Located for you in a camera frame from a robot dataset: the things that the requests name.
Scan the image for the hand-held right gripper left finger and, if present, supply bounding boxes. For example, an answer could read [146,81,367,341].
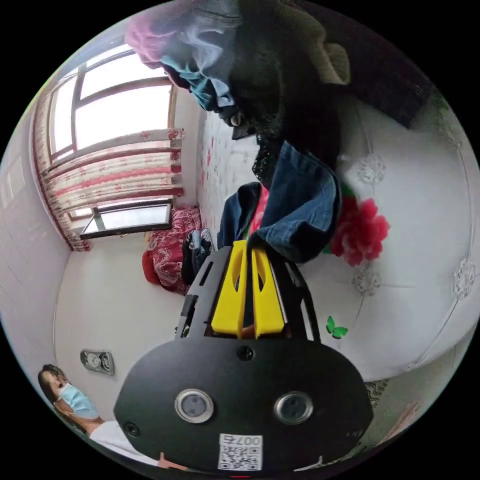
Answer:
[211,240,249,339]

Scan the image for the blue jeans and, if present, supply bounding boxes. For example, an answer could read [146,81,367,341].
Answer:
[216,140,343,264]

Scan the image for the person's body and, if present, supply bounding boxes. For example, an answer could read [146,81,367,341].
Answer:
[37,362,160,467]

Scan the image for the small pile of dark clothes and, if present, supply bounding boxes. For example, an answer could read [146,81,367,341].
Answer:
[181,227,219,287]

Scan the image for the person's right hand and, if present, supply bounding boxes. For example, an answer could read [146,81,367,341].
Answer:
[157,451,190,472]

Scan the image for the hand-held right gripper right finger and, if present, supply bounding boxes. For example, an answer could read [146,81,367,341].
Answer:
[251,247,289,340]

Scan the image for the window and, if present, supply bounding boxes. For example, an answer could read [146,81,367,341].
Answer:
[46,44,179,241]

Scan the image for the red patterned folded quilt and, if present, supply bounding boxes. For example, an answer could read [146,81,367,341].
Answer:
[141,207,204,297]

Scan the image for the red and white flowered curtain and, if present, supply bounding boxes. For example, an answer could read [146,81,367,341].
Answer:
[32,86,187,253]

